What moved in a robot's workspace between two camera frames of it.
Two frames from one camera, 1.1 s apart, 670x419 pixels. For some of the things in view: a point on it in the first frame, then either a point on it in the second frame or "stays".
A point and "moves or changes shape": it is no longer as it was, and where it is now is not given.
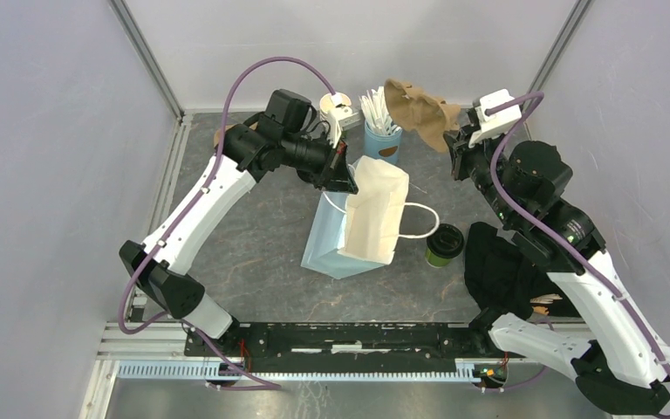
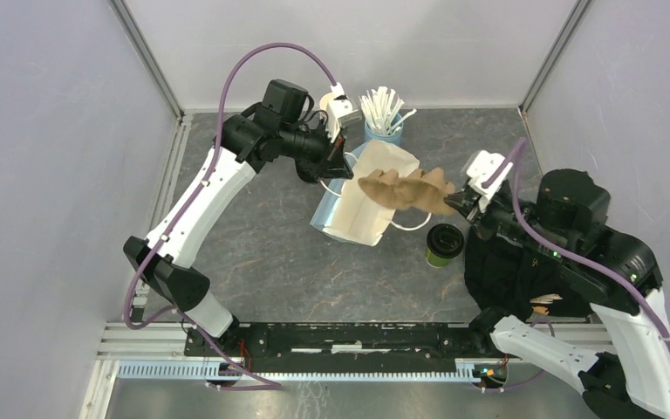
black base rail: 352,346 stays
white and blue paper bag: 354,233 moves or changes shape
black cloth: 501,280 stays
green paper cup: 435,261 stays
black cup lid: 445,241 stays
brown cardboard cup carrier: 435,120 to 425,190
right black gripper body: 472,161 to 501,214
